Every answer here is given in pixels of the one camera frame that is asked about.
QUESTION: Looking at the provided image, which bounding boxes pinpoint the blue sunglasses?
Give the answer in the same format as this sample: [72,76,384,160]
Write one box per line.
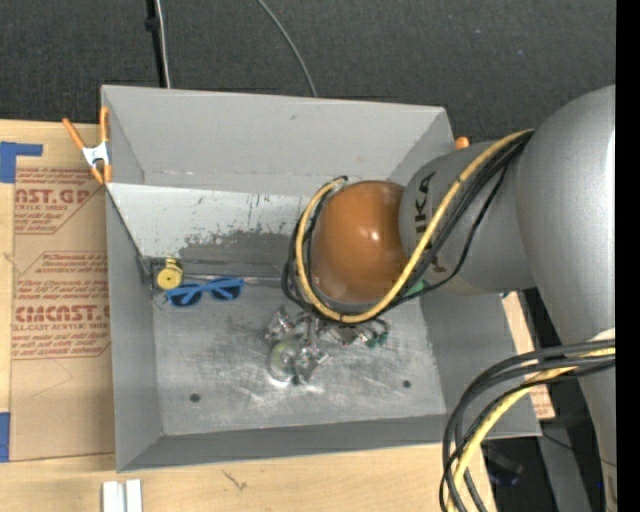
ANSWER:
[164,277,247,308]

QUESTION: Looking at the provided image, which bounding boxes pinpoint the clear glass cup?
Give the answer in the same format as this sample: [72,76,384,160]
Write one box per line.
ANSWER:
[266,339,302,387]

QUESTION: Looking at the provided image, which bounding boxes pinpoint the grey metal bin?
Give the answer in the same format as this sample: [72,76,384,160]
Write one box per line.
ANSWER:
[99,83,544,474]

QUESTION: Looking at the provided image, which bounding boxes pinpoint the brown cardboard board red print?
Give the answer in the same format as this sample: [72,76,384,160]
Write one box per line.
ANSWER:
[0,118,118,464]

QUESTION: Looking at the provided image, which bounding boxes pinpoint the yellow round disc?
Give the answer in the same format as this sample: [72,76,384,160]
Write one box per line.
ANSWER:
[155,257,185,291]

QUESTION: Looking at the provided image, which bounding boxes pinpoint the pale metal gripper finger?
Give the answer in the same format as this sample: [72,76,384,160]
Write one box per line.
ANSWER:
[293,346,330,385]
[263,306,303,342]

